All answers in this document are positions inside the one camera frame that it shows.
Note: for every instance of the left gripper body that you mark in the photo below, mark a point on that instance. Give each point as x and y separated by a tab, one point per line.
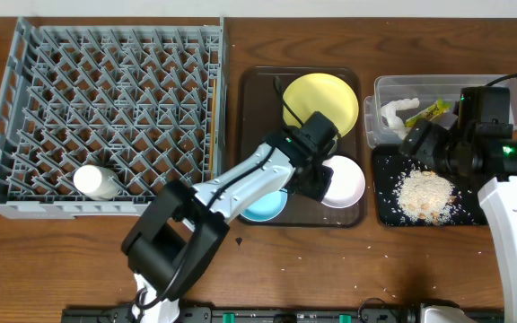
314	186

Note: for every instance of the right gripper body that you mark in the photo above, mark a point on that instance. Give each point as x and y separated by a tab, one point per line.
433	151

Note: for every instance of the white small plate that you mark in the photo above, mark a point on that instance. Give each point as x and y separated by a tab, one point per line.
347	183

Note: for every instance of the green orange snack wrapper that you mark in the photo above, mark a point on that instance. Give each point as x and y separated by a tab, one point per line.
435	110

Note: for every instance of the rice food scraps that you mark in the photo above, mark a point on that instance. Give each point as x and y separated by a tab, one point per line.
424	197

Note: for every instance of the white cup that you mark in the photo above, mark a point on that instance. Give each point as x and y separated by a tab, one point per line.
96	182

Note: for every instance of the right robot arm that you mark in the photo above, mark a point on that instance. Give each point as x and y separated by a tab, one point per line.
480	151

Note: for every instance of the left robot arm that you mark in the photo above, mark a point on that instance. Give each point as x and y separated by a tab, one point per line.
176	237

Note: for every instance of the grey dishwasher rack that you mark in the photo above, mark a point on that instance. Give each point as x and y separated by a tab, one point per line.
147	102

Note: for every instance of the light blue bowl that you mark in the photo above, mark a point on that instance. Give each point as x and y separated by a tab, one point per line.
266	208

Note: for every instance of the clear plastic bin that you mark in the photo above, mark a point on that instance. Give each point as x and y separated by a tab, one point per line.
427	88

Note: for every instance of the black tray bin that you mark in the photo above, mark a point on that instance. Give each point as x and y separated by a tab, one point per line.
388	164

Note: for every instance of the dark brown serving tray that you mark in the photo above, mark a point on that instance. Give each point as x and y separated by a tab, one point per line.
260	113

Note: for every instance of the yellow plate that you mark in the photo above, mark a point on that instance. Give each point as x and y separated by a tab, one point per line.
324	93

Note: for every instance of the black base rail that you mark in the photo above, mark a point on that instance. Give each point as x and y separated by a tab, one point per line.
373	310

